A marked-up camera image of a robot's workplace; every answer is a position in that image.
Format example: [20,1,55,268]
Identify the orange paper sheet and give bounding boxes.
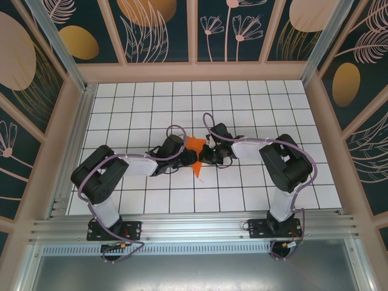
[184,136,207,178]

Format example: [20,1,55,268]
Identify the grey steel sheet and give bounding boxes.
[27,253,375,291]

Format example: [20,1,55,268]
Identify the long aluminium mounting rail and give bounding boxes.
[28,212,361,243]

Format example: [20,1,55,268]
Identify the wall panel with pink flowers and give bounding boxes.
[196,0,275,64]

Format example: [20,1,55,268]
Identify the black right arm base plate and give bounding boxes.
[247,218,303,239]

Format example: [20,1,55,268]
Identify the perforated metal cable tray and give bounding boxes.
[41,244,354,257]

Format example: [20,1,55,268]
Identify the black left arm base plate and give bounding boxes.
[87,219,143,242]

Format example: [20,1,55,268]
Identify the aluminium side rail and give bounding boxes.
[47,83,98,219]

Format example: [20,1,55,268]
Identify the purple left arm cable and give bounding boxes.
[78,124,187,265]

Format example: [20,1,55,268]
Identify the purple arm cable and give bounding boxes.
[202,112,318,261]
[78,124,187,265]

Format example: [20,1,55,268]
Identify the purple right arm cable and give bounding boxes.
[202,112,318,261]

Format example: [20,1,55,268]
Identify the wall panel feather gold oval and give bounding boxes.
[318,0,388,132]

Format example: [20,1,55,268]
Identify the wall panel circle and leaves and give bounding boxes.
[108,0,195,64]

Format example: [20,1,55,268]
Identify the aluminium corner post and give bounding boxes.
[299,0,354,87]
[25,0,89,92]

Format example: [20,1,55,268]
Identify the wall panel with gold oval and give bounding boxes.
[45,0,125,65]

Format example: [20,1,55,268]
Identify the wall panel pale circle grass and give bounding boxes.
[266,0,330,63]

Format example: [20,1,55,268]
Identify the wall panel pink feathers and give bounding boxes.
[344,112,388,216]

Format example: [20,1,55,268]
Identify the wall panel single flower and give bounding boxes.
[0,99,43,219]

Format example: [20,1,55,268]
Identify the wall panel large pale circle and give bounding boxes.
[0,10,68,138]

